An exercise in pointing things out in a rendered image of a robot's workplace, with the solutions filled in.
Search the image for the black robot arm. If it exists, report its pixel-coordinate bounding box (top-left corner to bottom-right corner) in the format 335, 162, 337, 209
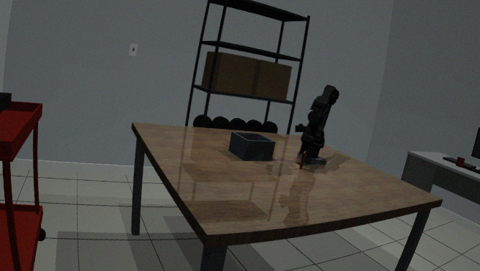
295, 85, 340, 159

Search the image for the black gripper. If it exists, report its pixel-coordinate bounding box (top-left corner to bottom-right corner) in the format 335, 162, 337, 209
299, 122, 320, 154

